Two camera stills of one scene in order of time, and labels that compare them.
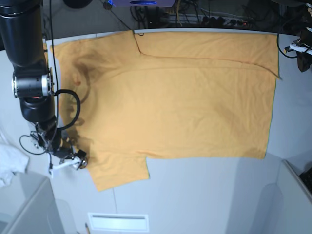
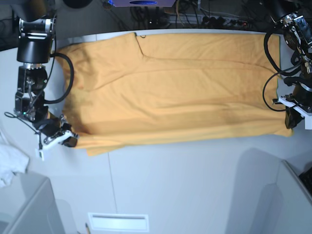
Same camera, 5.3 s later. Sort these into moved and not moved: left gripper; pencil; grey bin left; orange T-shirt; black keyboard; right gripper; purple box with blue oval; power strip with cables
Moved: orange T-shirt; right gripper; left gripper
Not moved: power strip with cables; black keyboard; grey bin left; pencil; purple box with blue oval
